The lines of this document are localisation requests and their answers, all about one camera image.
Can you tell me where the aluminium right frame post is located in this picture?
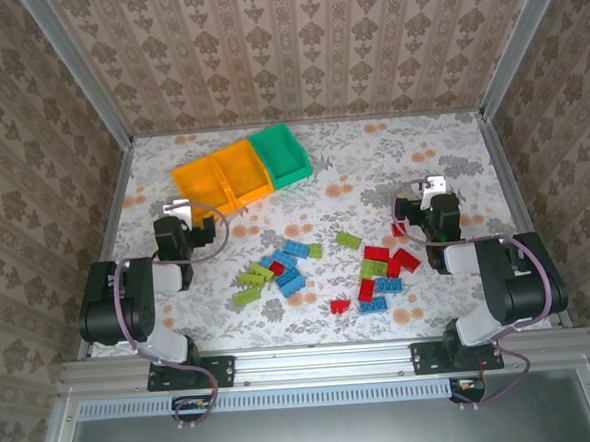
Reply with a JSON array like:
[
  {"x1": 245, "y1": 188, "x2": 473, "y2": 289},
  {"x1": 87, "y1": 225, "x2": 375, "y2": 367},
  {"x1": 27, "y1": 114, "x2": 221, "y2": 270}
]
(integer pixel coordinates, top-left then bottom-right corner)
[{"x1": 471, "y1": 0, "x2": 579, "y2": 121}]

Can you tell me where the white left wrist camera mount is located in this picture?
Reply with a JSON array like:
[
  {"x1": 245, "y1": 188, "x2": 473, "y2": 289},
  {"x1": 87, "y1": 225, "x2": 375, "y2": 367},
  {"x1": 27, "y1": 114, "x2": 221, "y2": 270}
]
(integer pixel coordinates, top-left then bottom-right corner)
[{"x1": 162, "y1": 198, "x2": 194, "y2": 224}]

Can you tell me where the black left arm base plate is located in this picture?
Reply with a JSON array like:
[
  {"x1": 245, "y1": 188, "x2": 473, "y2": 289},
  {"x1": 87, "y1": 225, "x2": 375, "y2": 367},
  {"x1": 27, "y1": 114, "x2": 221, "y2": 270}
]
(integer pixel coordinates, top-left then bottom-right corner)
[{"x1": 145, "y1": 353, "x2": 236, "y2": 393}]

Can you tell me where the aluminium left side rail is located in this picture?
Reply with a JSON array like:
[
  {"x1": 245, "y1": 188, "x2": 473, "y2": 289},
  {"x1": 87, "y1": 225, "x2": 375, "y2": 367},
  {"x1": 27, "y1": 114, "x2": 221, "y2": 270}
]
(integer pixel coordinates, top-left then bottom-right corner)
[{"x1": 63, "y1": 138, "x2": 149, "y2": 361}]

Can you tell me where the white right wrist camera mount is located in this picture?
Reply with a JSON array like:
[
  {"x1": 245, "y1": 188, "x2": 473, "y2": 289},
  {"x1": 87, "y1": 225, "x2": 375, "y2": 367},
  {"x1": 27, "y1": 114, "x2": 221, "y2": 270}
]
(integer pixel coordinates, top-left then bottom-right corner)
[{"x1": 421, "y1": 174, "x2": 448, "y2": 207}]

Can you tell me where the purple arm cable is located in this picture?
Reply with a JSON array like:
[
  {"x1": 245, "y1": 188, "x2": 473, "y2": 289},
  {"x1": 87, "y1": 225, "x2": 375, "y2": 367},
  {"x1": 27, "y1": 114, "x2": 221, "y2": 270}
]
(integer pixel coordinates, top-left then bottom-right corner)
[
  {"x1": 389, "y1": 170, "x2": 562, "y2": 415},
  {"x1": 107, "y1": 198, "x2": 243, "y2": 436}
]

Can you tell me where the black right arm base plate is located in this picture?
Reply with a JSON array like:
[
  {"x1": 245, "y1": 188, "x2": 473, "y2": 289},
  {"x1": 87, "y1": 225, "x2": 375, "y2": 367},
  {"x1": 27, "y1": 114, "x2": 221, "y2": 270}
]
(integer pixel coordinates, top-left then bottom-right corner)
[{"x1": 410, "y1": 337, "x2": 506, "y2": 377}]

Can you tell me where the aluminium right side rail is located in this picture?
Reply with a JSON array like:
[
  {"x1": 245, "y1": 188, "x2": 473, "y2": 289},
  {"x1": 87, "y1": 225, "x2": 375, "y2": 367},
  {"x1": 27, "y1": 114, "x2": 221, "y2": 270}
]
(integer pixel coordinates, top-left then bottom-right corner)
[{"x1": 478, "y1": 107, "x2": 574, "y2": 333}]

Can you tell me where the aluminium left frame post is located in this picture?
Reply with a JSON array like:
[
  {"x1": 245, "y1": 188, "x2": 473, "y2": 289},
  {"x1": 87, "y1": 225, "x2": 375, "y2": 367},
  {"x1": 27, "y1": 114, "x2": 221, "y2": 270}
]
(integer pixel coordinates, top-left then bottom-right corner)
[{"x1": 17, "y1": 0, "x2": 136, "y2": 151}]

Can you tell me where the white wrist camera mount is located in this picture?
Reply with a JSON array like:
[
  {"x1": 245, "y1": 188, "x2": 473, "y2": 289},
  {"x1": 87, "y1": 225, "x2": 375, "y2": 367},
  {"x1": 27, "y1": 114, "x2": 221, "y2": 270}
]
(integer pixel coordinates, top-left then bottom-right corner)
[
  {"x1": 162, "y1": 198, "x2": 194, "y2": 224},
  {"x1": 421, "y1": 174, "x2": 448, "y2": 207}
]

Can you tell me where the large blue lego brick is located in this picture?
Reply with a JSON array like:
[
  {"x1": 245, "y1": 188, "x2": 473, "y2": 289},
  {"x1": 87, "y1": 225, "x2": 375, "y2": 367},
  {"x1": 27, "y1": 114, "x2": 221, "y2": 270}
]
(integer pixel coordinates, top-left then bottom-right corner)
[{"x1": 281, "y1": 238, "x2": 311, "y2": 261}]

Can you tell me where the aluminium frame post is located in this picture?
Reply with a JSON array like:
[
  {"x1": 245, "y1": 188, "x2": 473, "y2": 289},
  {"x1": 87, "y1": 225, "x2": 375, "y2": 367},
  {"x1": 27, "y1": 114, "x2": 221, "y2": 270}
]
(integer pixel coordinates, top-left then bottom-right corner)
[
  {"x1": 17, "y1": 0, "x2": 136, "y2": 151},
  {"x1": 471, "y1": 0, "x2": 579, "y2": 121}
]

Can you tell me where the grey metal lower panel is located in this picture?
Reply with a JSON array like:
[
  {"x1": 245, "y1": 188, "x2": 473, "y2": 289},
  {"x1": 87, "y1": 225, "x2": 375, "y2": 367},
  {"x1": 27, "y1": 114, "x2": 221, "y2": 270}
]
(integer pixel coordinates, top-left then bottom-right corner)
[{"x1": 34, "y1": 362, "x2": 590, "y2": 442}]

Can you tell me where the green plastic bin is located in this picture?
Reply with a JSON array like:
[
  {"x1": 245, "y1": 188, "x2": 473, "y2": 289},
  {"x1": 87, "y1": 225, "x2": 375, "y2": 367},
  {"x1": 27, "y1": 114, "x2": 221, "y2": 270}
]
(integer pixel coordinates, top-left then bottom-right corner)
[{"x1": 246, "y1": 121, "x2": 315, "y2": 194}]

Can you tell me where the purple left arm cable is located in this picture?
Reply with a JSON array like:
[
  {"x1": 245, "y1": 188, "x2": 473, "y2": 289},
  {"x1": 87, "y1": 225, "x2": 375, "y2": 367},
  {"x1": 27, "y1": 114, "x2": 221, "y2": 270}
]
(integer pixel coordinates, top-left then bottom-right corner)
[{"x1": 107, "y1": 198, "x2": 243, "y2": 436}]

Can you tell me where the slotted grey cable duct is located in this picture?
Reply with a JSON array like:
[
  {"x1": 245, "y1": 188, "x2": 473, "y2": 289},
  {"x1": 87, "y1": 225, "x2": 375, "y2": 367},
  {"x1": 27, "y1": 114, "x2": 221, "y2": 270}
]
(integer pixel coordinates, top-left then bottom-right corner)
[{"x1": 78, "y1": 375, "x2": 487, "y2": 423}]

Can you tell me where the floral patterned table cover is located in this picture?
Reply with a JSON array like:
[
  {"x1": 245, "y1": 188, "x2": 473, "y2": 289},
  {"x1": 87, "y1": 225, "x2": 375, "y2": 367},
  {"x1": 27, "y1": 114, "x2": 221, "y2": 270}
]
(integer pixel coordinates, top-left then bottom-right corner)
[{"x1": 77, "y1": 109, "x2": 553, "y2": 360}]

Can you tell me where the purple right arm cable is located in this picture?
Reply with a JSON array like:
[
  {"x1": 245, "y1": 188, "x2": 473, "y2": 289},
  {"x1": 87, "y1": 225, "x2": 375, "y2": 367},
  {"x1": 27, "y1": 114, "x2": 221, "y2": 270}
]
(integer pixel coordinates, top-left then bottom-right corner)
[{"x1": 389, "y1": 170, "x2": 562, "y2": 415}]

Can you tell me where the aluminium front frame rail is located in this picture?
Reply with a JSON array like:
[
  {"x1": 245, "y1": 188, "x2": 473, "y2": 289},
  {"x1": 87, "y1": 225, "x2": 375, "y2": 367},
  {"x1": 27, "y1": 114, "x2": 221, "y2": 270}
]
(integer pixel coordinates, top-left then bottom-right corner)
[{"x1": 56, "y1": 326, "x2": 590, "y2": 397}]

